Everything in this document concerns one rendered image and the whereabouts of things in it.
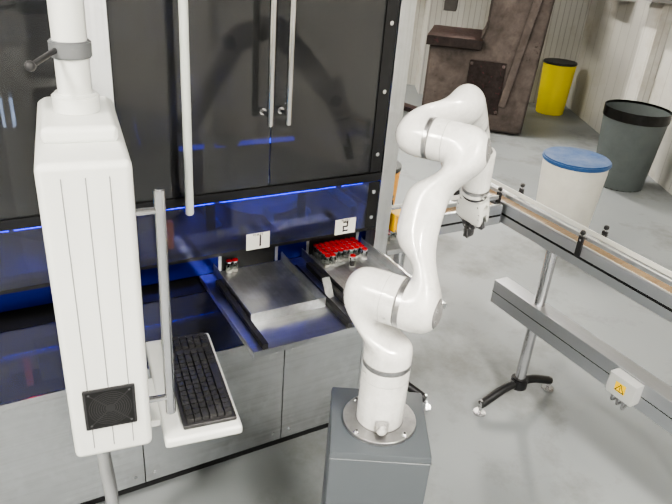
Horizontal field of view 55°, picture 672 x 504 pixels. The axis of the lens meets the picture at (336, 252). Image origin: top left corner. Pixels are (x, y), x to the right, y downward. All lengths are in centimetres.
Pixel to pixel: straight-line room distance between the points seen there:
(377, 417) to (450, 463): 129
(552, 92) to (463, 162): 723
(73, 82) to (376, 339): 88
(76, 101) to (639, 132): 529
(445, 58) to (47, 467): 599
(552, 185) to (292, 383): 291
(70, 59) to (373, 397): 102
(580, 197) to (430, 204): 351
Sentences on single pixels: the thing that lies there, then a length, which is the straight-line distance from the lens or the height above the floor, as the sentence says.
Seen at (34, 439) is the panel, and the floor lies 44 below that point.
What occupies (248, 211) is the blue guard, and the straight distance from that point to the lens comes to 214.
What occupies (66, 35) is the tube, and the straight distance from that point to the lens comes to 150.
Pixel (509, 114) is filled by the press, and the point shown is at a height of 24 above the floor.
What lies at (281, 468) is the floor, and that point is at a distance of 279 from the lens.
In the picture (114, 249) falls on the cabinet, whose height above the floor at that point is 136.
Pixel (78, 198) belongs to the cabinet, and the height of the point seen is 148.
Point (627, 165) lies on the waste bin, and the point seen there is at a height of 26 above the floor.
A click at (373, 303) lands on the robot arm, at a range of 147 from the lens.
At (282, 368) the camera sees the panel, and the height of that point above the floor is 45.
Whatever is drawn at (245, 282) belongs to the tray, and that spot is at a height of 88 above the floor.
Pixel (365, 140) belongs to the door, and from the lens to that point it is 226.
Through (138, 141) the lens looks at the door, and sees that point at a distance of 195.
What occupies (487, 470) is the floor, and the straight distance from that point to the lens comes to 293.
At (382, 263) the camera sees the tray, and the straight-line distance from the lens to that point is 240.
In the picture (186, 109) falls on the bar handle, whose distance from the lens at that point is 188.
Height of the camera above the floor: 200
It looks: 27 degrees down
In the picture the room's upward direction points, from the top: 5 degrees clockwise
